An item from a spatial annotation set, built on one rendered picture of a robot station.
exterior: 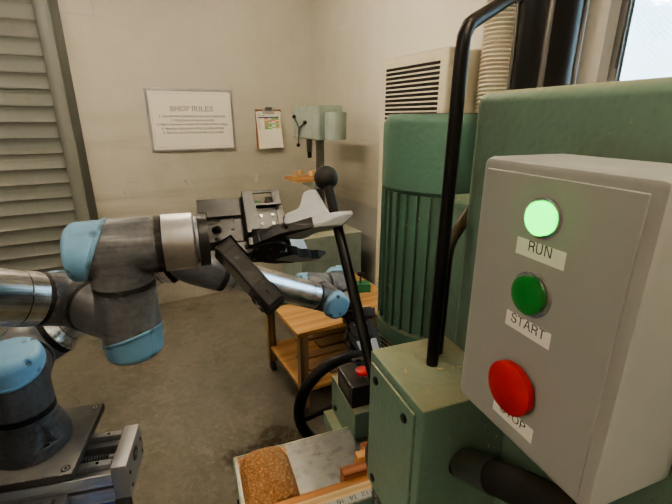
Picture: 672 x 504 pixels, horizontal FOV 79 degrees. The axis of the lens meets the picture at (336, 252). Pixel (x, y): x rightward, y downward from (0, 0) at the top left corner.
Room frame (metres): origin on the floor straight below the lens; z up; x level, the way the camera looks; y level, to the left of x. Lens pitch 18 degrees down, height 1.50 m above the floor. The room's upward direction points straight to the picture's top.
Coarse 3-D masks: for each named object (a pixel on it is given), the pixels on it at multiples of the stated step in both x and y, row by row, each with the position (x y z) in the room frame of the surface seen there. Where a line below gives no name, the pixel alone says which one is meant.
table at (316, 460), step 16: (336, 432) 0.66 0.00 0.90; (288, 448) 0.62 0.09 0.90; (304, 448) 0.62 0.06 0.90; (320, 448) 0.62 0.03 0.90; (336, 448) 0.62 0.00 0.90; (352, 448) 0.62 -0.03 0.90; (304, 464) 0.58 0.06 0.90; (320, 464) 0.58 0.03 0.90; (336, 464) 0.58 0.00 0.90; (240, 480) 0.55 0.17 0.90; (304, 480) 0.55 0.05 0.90; (320, 480) 0.55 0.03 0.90; (336, 480) 0.55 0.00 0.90; (240, 496) 0.52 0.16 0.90
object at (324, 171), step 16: (320, 176) 0.58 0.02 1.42; (336, 176) 0.58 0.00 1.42; (336, 208) 0.56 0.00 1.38; (336, 240) 0.53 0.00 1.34; (352, 272) 0.50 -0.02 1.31; (352, 288) 0.49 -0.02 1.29; (352, 304) 0.48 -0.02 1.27; (368, 336) 0.45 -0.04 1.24; (368, 352) 0.44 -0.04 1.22; (368, 368) 0.43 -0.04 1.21
